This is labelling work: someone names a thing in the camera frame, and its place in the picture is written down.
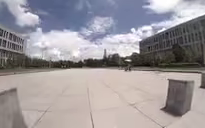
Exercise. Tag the grey concrete slab plaza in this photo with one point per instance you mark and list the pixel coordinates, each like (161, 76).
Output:
(103, 90)

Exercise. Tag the row of dark trees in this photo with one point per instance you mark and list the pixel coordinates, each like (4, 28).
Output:
(96, 62)

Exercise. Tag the distant tower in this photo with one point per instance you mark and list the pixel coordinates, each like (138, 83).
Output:
(105, 53)

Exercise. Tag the white office building with windows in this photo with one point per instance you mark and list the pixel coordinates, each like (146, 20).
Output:
(5, 43)

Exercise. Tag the raised kerb strip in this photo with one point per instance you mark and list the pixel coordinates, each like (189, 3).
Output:
(13, 71)
(183, 69)

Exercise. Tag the grey office building with windows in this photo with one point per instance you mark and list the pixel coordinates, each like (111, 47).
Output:
(186, 38)

